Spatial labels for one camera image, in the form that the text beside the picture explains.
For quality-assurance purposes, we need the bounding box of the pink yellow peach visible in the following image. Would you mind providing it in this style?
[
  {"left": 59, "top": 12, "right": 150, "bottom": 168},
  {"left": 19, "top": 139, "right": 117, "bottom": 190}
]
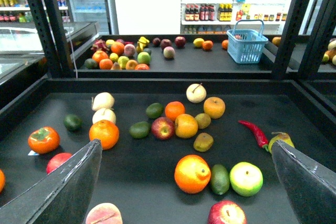
[{"left": 86, "top": 202, "right": 123, "bottom": 224}]

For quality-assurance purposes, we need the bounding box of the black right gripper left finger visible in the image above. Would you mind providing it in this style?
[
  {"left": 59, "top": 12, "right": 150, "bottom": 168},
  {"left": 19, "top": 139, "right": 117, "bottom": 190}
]
[{"left": 1, "top": 140, "right": 102, "bottom": 223}]

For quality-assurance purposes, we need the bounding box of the far yellow lemon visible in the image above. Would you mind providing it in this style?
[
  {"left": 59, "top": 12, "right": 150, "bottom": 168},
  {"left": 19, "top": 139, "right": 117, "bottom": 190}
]
[{"left": 193, "top": 38, "right": 205, "bottom": 48}]

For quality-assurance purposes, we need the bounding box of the green lime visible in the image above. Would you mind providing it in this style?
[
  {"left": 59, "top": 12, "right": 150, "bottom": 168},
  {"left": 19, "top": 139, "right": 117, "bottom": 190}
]
[{"left": 210, "top": 164, "right": 230, "bottom": 195}]

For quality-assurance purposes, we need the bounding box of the red chili pepper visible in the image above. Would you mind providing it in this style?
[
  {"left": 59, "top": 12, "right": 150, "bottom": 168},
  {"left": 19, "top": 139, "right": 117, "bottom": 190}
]
[{"left": 238, "top": 120, "right": 269, "bottom": 152}]

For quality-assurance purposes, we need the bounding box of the orange persimmon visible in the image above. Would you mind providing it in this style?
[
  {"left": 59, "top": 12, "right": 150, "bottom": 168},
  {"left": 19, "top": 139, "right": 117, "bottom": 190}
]
[{"left": 27, "top": 126, "right": 60, "bottom": 154}]

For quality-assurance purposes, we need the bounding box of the red yellow apple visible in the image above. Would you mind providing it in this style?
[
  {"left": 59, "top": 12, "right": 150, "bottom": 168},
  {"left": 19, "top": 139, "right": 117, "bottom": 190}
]
[{"left": 151, "top": 117, "right": 175, "bottom": 141}]

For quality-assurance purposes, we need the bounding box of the far large orange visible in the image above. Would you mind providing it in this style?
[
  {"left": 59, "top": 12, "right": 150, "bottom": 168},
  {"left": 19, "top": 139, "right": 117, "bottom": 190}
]
[{"left": 110, "top": 41, "right": 124, "bottom": 56}]

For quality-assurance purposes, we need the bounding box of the dark green avocado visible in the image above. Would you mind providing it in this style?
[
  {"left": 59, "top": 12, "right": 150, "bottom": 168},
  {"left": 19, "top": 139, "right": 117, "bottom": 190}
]
[{"left": 64, "top": 114, "right": 82, "bottom": 132}]

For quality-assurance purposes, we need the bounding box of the large orange with stem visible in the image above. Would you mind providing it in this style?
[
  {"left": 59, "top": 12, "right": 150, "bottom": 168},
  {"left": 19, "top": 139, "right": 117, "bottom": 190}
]
[{"left": 174, "top": 155, "right": 211, "bottom": 194}]

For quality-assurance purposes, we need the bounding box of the orange mandarin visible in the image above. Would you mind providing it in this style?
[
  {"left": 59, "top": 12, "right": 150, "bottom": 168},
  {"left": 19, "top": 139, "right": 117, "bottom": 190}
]
[{"left": 89, "top": 120, "right": 120, "bottom": 150}]

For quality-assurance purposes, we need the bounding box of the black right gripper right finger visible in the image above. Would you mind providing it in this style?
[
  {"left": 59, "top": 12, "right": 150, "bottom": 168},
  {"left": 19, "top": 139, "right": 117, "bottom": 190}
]
[{"left": 272, "top": 141, "right": 335, "bottom": 223}]

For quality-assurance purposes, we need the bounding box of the far orange by lemon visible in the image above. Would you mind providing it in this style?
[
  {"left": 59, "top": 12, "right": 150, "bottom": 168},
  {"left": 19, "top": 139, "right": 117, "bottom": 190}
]
[{"left": 202, "top": 40, "right": 213, "bottom": 51}]

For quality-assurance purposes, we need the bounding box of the yellow orange fruit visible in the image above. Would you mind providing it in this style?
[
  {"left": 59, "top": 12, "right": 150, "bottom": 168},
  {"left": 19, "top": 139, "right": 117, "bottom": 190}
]
[{"left": 175, "top": 114, "right": 198, "bottom": 139}]

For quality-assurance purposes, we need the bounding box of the white goods shelf unit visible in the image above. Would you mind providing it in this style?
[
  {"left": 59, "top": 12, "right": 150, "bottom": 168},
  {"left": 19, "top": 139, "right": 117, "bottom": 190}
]
[{"left": 180, "top": 0, "right": 291, "bottom": 35}]

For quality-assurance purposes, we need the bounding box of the pale yellow pear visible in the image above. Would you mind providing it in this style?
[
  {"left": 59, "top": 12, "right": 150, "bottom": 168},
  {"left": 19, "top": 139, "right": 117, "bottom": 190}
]
[{"left": 186, "top": 83, "right": 207, "bottom": 103}]

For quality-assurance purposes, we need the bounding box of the pink dragon fruit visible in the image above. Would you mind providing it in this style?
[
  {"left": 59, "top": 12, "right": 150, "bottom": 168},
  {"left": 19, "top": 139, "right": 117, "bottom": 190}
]
[{"left": 91, "top": 39, "right": 110, "bottom": 52}]

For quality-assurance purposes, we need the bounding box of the bright green apple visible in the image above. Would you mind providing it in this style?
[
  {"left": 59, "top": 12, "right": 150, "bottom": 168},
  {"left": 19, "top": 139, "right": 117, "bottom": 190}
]
[{"left": 229, "top": 162, "right": 264, "bottom": 197}]

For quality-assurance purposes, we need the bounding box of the black metal shelf rack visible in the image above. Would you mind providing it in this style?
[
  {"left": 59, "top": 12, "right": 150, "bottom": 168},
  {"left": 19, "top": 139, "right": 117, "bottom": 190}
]
[{"left": 0, "top": 0, "right": 336, "bottom": 224}]

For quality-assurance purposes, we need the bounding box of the far green apple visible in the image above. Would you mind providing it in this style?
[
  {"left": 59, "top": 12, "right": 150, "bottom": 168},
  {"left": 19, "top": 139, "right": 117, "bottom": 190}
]
[{"left": 137, "top": 52, "right": 151, "bottom": 65}]

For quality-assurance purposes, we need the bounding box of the far peach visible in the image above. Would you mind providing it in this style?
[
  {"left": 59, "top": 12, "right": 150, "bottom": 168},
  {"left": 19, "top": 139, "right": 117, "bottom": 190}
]
[{"left": 163, "top": 46, "right": 175, "bottom": 59}]

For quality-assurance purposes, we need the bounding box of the glass freezer chest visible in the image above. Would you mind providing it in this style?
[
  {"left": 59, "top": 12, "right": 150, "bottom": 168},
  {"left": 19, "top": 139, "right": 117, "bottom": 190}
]
[{"left": 1, "top": 22, "right": 101, "bottom": 84}]

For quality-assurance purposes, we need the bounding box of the brown kiwi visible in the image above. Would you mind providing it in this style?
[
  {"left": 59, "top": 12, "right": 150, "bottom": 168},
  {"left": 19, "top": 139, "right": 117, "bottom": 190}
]
[{"left": 193, "top": 133, "right": 214, "bottom": 152}]

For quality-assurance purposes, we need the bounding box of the white pear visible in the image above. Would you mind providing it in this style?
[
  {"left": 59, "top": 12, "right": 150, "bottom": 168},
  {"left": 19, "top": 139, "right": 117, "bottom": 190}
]
[{"left": 92, "top": 108, "right": 117, "bottom": 124}]

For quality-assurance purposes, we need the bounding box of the far blue plastic basket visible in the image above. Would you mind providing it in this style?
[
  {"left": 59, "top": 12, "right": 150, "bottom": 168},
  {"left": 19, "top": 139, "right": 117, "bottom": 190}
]
[{"left": 227, "top": 19, "right": 269, "bottom": 64}]

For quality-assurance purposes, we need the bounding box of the far dark red apple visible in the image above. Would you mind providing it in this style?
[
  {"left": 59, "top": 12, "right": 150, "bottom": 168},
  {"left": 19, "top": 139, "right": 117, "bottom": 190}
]
[{"left": 174, "top": 36, "right": 186, "bottom": 49}]

